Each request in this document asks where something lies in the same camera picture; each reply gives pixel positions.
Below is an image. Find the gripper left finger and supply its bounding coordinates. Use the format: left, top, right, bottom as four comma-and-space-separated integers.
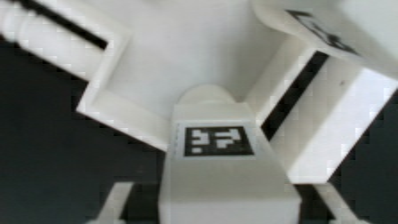
82, 181, 162, 224

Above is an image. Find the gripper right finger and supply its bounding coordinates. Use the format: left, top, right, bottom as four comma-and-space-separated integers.
297, 183, 374, 224

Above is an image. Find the small white chair part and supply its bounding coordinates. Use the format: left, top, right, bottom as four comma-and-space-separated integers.
159, 85, 303, 224

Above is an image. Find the white chair leg block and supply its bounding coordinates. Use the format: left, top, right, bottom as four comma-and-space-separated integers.
251, 0, 398, 81

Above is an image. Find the white chair seat block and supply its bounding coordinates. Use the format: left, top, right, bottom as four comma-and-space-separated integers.
0, 0, 398, 183

